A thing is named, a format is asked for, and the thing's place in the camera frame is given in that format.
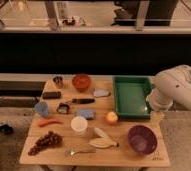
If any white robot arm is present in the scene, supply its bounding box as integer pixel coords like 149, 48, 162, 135
147, 65, 191, 111

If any small metal cup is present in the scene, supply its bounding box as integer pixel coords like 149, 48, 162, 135
53, 76, 63, 88

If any white paper cup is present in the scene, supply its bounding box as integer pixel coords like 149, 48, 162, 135
70, 116, 88, 136

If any blue cup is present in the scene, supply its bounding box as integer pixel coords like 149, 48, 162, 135
34, 102, 49, 117

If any white grey cloth piece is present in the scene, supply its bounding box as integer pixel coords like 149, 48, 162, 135
93, 89, 110, 98

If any red bowl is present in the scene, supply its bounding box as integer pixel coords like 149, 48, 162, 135
72, 74, 91, 92

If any blue sponge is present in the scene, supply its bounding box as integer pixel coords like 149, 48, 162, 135
76, 109, 95, 120

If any green plastic tray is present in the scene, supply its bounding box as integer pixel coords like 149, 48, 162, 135
113, 76, 152, 119

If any orange apple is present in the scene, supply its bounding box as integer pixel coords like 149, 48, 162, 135
105, 111, 118, 125

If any wooden table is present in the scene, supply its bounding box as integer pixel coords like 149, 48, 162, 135
20, 80, 170, 167

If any black rectangular block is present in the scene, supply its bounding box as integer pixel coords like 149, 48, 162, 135
42, 91, 61, 99

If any beige banana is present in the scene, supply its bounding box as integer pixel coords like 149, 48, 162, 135
89, 127, 119, 148

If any orange carrot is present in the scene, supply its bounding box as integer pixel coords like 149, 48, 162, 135
37, 119, 62, 127

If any purple grape bunch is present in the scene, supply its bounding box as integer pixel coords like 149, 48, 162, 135
28, 131, 62, 156

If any metal spoon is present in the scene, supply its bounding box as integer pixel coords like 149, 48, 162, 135
65, 149, 96, 157

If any purple bowl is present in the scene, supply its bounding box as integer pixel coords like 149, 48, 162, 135
127, 125, 158, 155

